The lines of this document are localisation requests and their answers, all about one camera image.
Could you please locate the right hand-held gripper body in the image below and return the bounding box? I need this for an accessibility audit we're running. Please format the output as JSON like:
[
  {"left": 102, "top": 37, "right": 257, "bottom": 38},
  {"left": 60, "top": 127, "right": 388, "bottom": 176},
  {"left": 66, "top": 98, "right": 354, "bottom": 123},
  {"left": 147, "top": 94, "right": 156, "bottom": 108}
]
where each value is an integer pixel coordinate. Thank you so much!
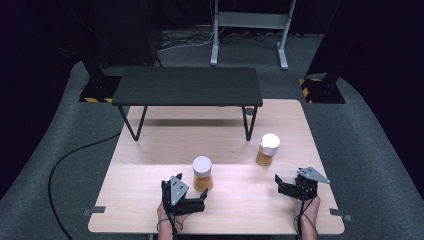
[{"left": 278, "top": 166, "right": 331, "bottom": 201}]

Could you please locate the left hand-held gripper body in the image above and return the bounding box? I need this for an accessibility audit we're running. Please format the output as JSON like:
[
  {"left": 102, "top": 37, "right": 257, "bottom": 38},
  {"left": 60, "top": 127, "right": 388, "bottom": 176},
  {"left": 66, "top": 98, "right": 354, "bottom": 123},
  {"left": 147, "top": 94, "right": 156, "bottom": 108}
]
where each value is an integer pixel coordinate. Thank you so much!
[{"left": 160, "top": 174, "right": 206, "bottom": 216}]

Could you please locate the orange spice jar white lid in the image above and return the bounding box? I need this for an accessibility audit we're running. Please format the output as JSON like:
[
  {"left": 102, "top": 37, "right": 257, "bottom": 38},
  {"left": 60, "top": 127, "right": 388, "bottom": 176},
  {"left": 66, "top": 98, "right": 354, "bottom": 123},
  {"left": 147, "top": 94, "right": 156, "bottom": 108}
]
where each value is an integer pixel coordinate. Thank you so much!
[
  {"left": 255, "top": 132, "right": 281, "bottom": 167},
  {"left": 192, "top": 155, "right": 214, "bottom": 193}
]

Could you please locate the black low shelf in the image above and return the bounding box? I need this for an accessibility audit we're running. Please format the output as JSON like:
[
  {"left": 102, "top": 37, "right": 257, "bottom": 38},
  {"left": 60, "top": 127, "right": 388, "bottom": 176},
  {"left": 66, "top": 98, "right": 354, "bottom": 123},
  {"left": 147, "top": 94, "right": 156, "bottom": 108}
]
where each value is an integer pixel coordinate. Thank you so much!
[{"left": 111, "top": 66, "right": 264, "bottom": 142}]

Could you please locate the person's right hand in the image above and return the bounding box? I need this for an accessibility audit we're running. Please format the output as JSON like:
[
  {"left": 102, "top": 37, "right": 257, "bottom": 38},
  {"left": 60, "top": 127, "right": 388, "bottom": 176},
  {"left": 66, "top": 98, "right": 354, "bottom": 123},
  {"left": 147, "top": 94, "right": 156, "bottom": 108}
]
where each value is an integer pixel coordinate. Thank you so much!
[{"left": 291, "top": 195, "right": 322, "bottom": 222}]

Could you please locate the person's left hand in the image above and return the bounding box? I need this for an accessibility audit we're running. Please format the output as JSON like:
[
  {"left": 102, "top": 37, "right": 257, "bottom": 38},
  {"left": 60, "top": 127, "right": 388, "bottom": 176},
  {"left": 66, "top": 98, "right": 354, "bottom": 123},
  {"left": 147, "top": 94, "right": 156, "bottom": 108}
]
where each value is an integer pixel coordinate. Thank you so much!
[{"left": 156, "top": 201, "right": 192, "bottom": 228}]

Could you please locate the black stand striped base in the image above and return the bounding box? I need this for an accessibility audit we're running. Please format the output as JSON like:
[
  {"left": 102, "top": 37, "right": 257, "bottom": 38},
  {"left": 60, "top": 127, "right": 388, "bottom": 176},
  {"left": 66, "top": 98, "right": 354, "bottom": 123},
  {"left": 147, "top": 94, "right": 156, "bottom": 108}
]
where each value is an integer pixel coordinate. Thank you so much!
[
  {"left": 78, "top": 0, "right": 123, "bottom": 104},
  {"left": 298, "top": 0, "right": 347, "bottom": 105}
]

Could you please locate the grey metal stand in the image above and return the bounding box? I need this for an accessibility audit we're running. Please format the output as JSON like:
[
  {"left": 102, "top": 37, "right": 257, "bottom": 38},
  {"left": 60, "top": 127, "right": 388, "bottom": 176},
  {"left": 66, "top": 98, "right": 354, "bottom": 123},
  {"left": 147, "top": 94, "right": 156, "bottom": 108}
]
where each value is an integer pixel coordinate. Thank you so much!
[{"left": 209, "top": 0, "right": 298, "bottom": 71}]

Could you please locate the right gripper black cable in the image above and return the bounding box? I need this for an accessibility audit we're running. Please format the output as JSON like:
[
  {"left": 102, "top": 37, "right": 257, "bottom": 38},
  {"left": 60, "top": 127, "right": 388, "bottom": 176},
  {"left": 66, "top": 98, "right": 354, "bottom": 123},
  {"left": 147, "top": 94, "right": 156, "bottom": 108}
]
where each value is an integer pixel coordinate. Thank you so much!
[{"left": 293, "top": 196, "right": 319, "bottom": 240}]

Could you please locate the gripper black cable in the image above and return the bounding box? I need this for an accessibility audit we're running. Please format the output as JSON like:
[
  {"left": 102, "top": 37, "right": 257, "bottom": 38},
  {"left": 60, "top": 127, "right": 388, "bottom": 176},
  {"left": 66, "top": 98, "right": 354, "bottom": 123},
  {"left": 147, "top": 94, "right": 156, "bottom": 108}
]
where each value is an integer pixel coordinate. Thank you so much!
[
  {"left": 156, "top": 209, "right": 185, "bottom": 240},
  {"left": 293, "top": 196, "right": 319, "bottom": 240}
]

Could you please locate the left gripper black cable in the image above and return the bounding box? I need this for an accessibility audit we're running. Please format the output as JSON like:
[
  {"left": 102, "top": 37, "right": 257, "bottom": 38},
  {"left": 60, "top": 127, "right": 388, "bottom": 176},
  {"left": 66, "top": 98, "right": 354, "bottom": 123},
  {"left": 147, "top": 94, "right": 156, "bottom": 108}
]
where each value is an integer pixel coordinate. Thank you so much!
[{"left": 156, "top": 209, "right": 185, "bottom": 240}]

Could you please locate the grey table bracket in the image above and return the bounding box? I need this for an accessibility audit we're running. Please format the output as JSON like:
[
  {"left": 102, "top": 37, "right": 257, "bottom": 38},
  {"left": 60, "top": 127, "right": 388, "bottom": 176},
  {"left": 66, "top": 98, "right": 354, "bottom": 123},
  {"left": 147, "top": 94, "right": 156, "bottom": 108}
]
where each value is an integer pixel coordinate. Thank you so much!
[
  {"left": 82, "top": 205, "right": 107, "bottom": 217},
  {"left": 329, "top": 207, "right": 353, "bottom": 223}
]

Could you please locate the black floor cable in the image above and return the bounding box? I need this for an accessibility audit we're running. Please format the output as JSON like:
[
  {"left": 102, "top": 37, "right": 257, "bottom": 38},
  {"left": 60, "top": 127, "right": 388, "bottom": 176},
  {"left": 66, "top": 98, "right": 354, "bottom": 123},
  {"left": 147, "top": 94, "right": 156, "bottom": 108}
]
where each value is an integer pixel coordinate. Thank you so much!
[{"left": 47, "top": 131, "right": 123, "bottom": 240}]

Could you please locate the bundle of floor cables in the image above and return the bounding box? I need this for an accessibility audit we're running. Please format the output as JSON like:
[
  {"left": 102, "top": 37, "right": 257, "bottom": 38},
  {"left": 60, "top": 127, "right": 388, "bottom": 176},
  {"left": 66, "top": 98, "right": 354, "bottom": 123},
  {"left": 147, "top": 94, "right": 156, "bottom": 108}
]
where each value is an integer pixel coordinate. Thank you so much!
[{"left": 156, "top": 29, "right": 215, "bottom": 53}]

